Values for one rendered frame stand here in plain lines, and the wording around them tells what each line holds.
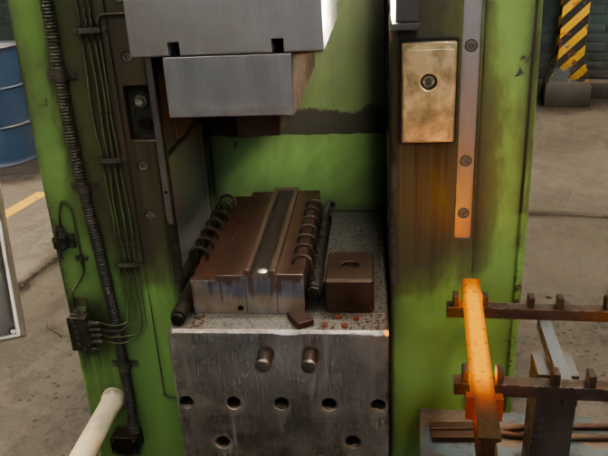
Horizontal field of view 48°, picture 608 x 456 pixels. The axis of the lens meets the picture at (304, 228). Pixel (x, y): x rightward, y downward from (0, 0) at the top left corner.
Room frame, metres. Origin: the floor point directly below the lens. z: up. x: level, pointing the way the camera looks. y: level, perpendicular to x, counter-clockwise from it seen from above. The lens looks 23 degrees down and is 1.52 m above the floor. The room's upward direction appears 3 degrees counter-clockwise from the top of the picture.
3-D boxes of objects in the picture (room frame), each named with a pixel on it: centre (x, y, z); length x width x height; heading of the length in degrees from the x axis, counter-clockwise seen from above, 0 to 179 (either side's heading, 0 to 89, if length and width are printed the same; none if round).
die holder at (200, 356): (1.27, 0.03, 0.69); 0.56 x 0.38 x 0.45; 174
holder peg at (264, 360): (0.97, 0.08, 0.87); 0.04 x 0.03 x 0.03; 174
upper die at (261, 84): (1.27, 0.08, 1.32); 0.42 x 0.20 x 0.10; 174
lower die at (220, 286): (1.27, 0.08, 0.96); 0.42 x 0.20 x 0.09; 174
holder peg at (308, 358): (0.97, 0.00, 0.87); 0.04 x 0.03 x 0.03; 174
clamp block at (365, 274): (1.10, -0.08, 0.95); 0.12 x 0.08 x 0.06; 174
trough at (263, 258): (1.26, 0.06, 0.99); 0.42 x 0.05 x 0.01; 174
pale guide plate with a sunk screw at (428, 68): (1.15, -0.22, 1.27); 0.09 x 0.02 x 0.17; 84
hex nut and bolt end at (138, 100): (1.23, 0.28, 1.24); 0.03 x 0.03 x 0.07; 84
